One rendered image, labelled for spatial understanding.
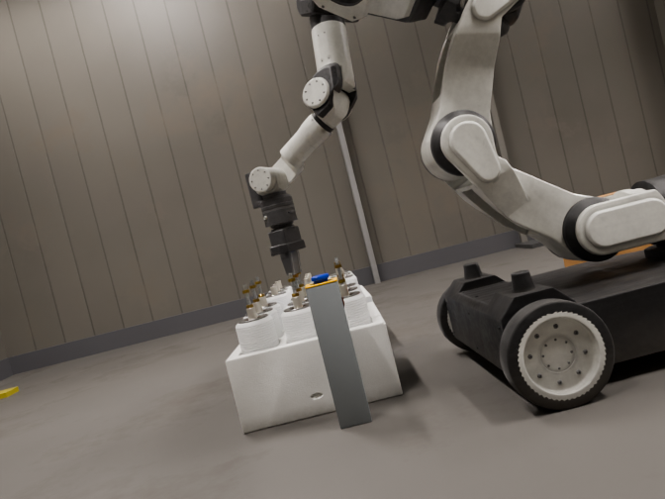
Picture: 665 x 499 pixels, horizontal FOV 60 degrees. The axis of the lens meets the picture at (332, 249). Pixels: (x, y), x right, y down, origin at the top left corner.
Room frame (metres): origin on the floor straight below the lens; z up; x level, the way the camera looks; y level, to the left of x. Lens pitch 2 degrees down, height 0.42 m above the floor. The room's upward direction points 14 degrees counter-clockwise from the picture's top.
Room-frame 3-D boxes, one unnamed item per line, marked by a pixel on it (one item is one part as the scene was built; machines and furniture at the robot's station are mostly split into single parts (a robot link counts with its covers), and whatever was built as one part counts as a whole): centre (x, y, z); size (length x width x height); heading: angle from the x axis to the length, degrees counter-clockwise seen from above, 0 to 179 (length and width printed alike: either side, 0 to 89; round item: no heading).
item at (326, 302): (1.25, 0.04, 0.16); 0.07 x 0.07 x 0.31; 0
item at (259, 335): (1.42, 0.23, 0.16); 0.10 x 0.10 x 0.18
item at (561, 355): (1.05, -0.35, 0.10); 0.20 x 0.05 x 0.20; 92
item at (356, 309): (1.42, 0.00, 0.16); 0.10 x 0.10 x 0.18
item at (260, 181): (1.54, 0.13, 0.56); 0.11 x 0.11 x 0.11; 69
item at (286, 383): (1.54, 0.11, 0.09); 0.39 x 0.39 x 0.18; 0
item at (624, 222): (1.32, -0.62, 0.28); 0.21 x 0.20 x 0.13; 92
